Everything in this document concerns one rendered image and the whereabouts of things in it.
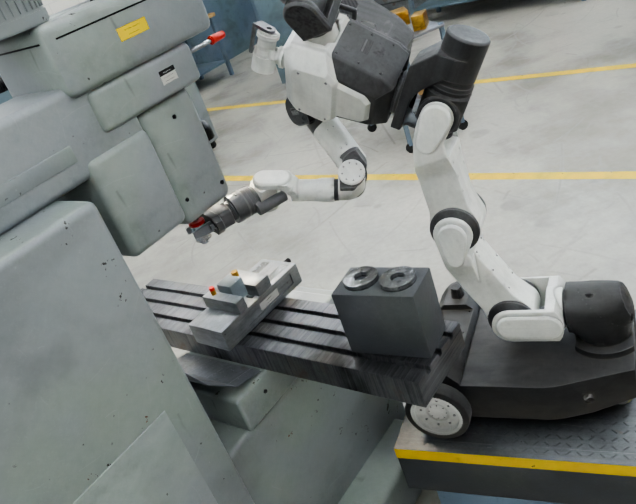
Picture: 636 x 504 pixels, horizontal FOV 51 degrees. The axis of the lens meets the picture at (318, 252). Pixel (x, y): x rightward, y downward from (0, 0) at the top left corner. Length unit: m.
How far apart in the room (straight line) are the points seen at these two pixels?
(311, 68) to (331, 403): 1.08
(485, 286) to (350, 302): 0.56
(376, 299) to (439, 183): 0.45
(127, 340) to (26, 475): 0.33
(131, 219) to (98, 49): 0.39
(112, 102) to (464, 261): 1.04
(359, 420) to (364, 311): 0.83
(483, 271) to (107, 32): 1.20
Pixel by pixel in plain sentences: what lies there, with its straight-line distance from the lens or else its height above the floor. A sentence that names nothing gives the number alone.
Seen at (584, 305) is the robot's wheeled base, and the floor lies 0.73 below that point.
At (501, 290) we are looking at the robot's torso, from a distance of 2.04.
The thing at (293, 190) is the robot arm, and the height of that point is 1.24.
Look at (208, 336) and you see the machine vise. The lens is 1.95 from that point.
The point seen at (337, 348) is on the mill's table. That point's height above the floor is 0.93.
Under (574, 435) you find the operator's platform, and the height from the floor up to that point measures 0.40.
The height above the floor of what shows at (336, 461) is 0.34.
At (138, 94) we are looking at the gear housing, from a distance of 1.66.
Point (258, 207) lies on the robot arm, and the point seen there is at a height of 1.24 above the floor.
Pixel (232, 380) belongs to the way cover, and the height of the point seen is 0.87.
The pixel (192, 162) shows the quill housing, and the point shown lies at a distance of 1.77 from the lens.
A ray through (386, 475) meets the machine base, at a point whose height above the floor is 0.20.
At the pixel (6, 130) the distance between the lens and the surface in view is 1.49.
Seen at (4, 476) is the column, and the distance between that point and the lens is 1.45.
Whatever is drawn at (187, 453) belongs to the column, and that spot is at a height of 0.91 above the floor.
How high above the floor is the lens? 1.97
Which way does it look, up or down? 28 degrees down
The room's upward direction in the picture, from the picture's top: 20 degrees counter-clockwise
